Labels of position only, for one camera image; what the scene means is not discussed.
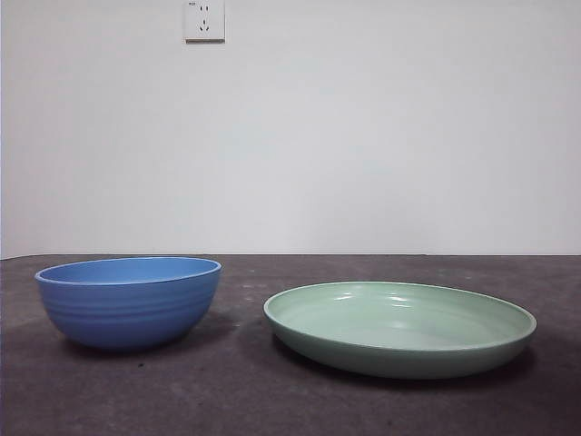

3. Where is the pale green round plate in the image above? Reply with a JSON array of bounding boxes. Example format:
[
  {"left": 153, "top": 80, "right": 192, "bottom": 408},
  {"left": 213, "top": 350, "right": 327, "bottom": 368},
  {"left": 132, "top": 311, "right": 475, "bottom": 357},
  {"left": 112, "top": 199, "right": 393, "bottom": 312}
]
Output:
[{"left": 263, "top": 280, "right": 537, "bottom": 381}]

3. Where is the blue ribbed bowl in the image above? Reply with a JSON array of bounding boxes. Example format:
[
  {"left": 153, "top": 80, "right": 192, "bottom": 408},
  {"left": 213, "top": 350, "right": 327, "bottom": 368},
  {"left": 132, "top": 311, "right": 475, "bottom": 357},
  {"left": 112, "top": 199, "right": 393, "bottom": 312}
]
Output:
[{"left": 34, "top": 256, "right": 223, "bottom": 352}]

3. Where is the white wall socket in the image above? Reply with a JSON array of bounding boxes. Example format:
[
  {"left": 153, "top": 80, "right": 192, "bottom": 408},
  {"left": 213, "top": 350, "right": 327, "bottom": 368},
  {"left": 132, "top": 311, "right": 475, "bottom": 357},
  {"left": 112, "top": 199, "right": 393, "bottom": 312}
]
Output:
[{"left": 182, "top": 1, "right": 226, "bottom": 45}]

